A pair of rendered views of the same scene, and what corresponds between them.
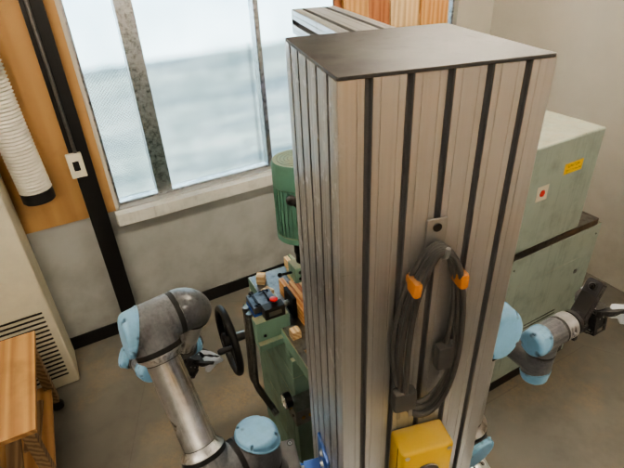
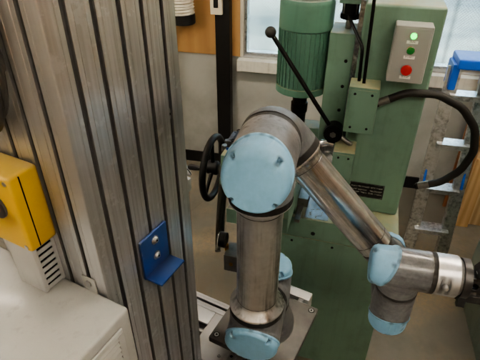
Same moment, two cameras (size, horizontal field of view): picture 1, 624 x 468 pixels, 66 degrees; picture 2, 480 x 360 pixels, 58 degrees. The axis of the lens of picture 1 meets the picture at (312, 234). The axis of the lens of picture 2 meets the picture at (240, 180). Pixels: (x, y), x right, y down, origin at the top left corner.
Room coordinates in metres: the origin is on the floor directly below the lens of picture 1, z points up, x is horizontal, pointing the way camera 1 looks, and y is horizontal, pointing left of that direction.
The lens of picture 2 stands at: (0.30, -0.76, 1.79)
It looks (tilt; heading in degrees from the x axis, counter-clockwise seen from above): 34 degrees down; 41
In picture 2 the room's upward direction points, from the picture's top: straight up
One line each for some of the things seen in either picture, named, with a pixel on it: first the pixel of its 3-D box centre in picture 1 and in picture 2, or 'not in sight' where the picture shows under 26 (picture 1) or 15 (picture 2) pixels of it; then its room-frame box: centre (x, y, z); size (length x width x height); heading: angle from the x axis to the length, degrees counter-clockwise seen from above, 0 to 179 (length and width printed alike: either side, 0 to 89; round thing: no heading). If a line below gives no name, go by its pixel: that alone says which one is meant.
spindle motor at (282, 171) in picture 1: (298, 197); (303, 46); (1.55, 0.04, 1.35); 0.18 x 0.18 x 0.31
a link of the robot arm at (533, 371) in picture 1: (531, 359); (391, 298); (0.94, -0.60, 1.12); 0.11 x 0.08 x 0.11; 27
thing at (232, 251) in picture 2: (305, 407); (241, 258); (1.25, 0.06, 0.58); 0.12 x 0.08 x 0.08; 115
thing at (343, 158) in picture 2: not in sight; (342, 161); (1.48, -0.19, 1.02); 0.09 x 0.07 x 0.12; 25
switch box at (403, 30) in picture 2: not in sight; (408, 52); (1.55, -0.31, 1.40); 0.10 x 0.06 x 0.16; 115
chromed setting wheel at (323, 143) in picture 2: not in sight; (327, 155); (1.49, -0.13, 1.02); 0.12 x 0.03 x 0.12; 115
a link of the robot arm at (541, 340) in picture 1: (544, 337); (400, 268); (0.92, -0.60, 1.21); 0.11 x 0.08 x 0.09; 117
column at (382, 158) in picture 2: not in sight; (383, 108); (1.67, -0.22, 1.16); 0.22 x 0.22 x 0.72; 25
